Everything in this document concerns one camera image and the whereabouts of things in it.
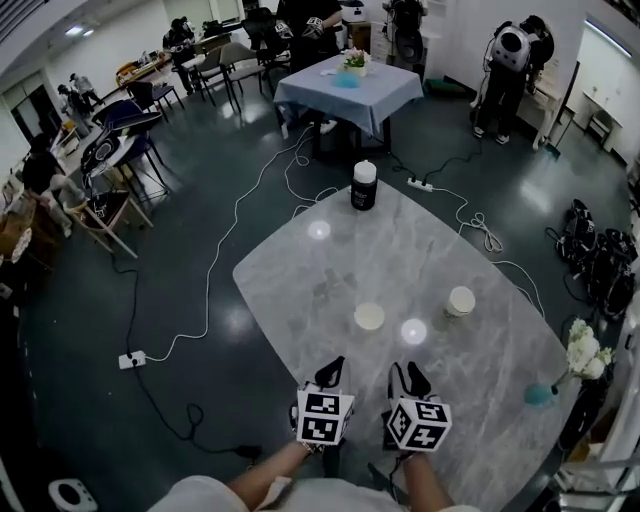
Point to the dark blue chair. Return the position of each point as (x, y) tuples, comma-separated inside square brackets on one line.
[(125, 117)]

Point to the black case with white outline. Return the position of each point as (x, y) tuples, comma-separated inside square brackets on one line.
[(102, 152)]

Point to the grey upholstered chair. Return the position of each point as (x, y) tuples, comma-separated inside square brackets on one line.
[(240, 65), (210, 67)]

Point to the cluttered wooden side table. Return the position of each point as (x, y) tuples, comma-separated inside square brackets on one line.
[(137, 67)]

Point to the person's right forearm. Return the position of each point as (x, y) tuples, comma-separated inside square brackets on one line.
[(425, 482)]

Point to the white ornate console table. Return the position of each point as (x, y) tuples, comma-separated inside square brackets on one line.
[(540, 105)]

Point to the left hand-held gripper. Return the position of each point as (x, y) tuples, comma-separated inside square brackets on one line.
[(322, 417)]

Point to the person's left forearm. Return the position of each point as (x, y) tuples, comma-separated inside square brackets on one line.
[(270, 470)]

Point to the black bag with white print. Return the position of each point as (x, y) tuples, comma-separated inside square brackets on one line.
[(617, 295), (577, 235), (607, 260)]

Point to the light wooden chair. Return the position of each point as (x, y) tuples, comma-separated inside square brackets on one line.
[(112, 227)]

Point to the black square table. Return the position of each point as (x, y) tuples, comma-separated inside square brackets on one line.
[(325, 147)]

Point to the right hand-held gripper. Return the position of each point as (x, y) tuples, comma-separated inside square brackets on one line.
[(420, 425)]

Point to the green rolled mat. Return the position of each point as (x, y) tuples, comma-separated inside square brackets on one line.
[(445, 87)]

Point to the plain white desk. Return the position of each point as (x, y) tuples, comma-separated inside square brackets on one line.
[(597, 97)]

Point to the black tote bag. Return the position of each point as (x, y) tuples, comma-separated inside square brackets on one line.
[(102, 205)]

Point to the white artificial flower bouquet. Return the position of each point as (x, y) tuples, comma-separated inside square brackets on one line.
[(585, 350)]

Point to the rattan chair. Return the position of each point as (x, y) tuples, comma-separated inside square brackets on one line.
[(15, 240)]

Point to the white pot with flowers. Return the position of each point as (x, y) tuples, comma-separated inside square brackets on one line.
[(356, 62)]

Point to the blue tablecloth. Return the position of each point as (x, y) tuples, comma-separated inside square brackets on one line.
[(350, 95)]

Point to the black backpack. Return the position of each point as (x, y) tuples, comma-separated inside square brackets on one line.
[(407, 30)]

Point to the grey chair with dark legs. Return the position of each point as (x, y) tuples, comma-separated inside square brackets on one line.
[(602, 125)]

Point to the tube ceiling light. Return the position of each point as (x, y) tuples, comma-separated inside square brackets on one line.
[(607, 37)]

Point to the black office chair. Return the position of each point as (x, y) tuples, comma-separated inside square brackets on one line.
[(262, 27)]

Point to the white power strip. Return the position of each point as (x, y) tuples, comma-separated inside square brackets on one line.
[(325, 127), (132, 359), (420, 185)]

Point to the teal broom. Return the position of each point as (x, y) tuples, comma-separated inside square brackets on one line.
[(552, 150)]

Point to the black bottle with white cap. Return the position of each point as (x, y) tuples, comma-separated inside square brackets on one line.
[(364, 192)]

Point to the white metal shelving rack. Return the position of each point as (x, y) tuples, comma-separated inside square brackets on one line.
[(627, 360)]

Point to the white backpack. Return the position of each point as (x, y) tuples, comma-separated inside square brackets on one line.
[(512, 47)]

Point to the small white object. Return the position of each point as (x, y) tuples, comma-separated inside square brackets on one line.
[(327, 72)]

